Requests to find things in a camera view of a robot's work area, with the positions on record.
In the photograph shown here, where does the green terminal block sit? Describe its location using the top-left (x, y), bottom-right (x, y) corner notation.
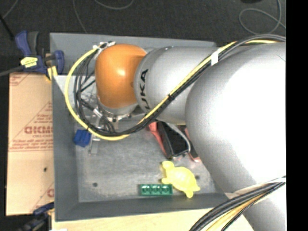
top-left (138, 183), bottom-right (174, 196)

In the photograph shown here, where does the blue ribbed block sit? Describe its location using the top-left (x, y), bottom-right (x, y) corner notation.
top-left (73, 128), bottom-right (92, 148)

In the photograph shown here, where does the yellow toy turtle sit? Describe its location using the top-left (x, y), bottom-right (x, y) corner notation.
top-left (159, 160), bottom-right (201, 199)

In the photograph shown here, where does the brown cardboard board, red print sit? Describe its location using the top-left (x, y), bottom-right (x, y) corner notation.
top-left (5, 72), bottom-right (55, 217)

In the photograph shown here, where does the grey metal bin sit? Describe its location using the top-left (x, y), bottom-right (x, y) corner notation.
top-left (49, 32), bottom-right (232, 221)

